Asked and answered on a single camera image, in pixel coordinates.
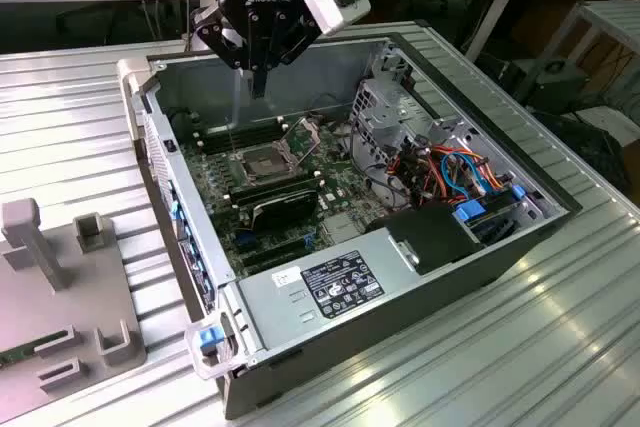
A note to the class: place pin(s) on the silver power supply unit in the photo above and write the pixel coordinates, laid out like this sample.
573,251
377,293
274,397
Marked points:
280,307

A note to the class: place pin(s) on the clear latch with blue tab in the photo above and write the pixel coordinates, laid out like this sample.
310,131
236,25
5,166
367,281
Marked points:
209,339

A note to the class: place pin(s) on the CPU socket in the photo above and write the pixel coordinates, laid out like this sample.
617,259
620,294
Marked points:
260,165

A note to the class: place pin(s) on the green RAM stick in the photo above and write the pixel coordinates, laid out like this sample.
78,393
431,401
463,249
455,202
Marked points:
30,349

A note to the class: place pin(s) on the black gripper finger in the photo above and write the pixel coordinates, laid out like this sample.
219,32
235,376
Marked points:
295,39
220,34

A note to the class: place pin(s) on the green motherboard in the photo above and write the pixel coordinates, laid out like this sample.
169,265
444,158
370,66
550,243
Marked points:
345,192

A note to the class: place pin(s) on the small silver heatsink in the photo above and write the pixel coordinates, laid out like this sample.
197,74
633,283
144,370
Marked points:
342,227

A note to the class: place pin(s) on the silver drive cage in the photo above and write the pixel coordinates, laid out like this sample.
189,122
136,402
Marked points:
380,122

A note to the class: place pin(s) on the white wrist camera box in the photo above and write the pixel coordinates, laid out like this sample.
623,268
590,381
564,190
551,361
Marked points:
332,4

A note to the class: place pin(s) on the black mesh panel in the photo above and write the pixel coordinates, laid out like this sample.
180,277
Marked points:
590,147

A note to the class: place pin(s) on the black plastic shroud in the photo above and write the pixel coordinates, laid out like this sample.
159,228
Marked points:
430,234

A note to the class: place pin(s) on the black expansion slot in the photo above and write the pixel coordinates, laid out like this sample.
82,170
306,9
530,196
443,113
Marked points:
275,252

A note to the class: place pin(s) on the disk bay with blue clip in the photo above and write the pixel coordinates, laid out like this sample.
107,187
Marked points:
470,212

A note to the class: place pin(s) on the open grey PC case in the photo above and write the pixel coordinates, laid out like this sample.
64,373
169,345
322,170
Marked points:
450,267

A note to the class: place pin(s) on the black RAM slot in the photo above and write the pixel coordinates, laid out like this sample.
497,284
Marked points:
280,192
242,137
240,128
275,184

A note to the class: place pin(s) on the grey metal shelf frame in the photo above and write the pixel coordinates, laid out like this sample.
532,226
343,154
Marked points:
615,17

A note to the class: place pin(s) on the grey parts rack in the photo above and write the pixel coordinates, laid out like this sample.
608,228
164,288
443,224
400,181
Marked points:
30,307

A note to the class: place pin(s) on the black glossy card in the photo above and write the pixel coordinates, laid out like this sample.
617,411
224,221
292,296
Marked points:
285,209

